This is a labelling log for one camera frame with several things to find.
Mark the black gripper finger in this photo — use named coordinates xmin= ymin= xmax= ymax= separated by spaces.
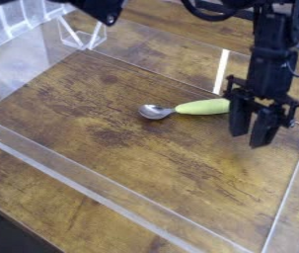
xmin=230 ymin=97 xmax=253 ymax=136
xmin=250 ymin=107 xmax=283 ymax=148

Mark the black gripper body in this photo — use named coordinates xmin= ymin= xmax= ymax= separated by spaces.
xmin=223 ymin=47 xmax=299 ymax=129

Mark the green handled metal spoon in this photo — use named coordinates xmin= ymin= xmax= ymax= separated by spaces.
xmin=139 ymin=98 xmax=230 ymax=120

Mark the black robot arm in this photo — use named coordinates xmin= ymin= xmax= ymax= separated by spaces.
xmin=179 ymin=0 xmax=299 ymax=148

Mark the black bar on table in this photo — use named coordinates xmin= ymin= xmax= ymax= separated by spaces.
xmin=195 ymin=0 xmax=253 ymax=21

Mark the clear acrylic tray enclosure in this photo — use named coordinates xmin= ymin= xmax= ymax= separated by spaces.
xmin=0 ymin=21 xmax=299 ymax=253

